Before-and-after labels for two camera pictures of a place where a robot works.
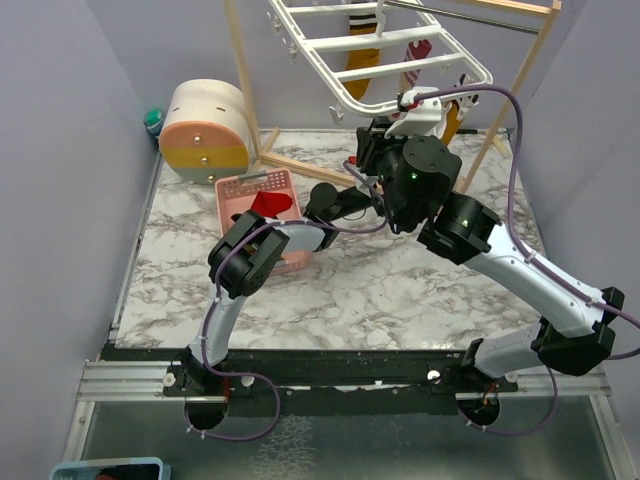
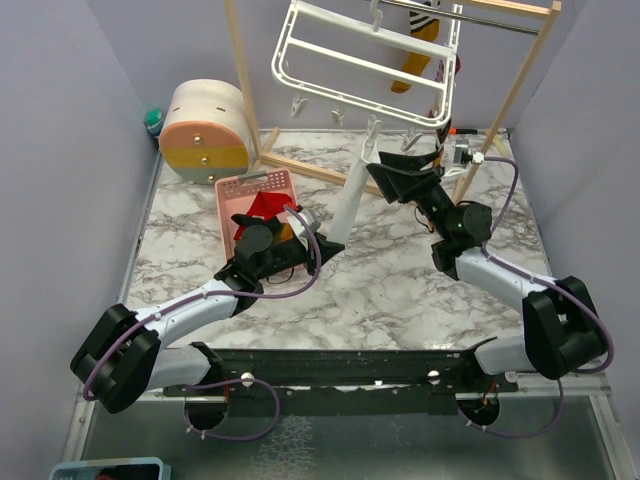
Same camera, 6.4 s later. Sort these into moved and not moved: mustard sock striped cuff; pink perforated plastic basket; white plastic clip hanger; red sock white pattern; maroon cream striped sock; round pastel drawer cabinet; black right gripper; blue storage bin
Moved: black right gripper; maroon cream striped sock; mustard sock striped cuff; white plastic clip hanger
Not moved: round pastel drawer cabinet; red sock white pattern; blue storage bin; pink perforated plastic basket
